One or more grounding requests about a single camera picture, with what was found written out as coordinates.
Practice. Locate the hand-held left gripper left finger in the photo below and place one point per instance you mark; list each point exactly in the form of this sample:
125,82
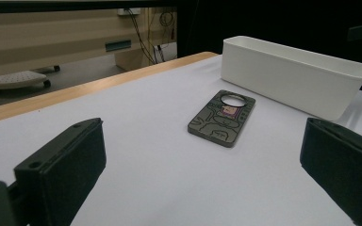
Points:
59,175

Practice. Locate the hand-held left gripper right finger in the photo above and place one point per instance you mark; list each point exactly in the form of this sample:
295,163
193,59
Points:
348,169

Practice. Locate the white rectangular plastic box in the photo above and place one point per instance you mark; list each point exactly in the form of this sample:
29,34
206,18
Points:
279,75

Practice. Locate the grey cartoon print phone case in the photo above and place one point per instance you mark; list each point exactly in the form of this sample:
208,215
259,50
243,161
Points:
217,128

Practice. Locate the white table sheet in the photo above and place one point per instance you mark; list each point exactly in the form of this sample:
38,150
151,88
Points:
157,175

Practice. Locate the black curtain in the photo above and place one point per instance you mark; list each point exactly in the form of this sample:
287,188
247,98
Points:
264,19

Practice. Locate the white wheeled chair base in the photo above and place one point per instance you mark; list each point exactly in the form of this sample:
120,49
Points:
12,80

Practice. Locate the beige wooden desk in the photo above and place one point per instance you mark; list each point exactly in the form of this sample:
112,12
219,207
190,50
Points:
44,34

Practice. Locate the black frame crossbar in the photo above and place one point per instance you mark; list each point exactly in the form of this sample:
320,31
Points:
59,5

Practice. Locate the white wall socket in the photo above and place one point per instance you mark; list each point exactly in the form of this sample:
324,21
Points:
128,12

